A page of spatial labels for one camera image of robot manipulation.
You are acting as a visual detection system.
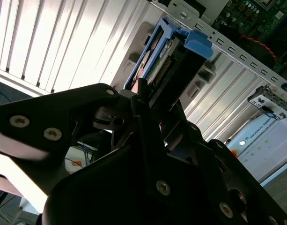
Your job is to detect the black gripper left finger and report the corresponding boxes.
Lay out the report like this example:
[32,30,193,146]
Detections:
[0,78,159,188]

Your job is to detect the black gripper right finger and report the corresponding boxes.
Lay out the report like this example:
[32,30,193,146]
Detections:
[155,100,287,225]

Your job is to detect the hard disk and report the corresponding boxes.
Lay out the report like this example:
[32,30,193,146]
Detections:
[125,17,214,106]

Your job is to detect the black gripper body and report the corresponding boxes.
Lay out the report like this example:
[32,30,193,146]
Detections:
[41,140,249,225]

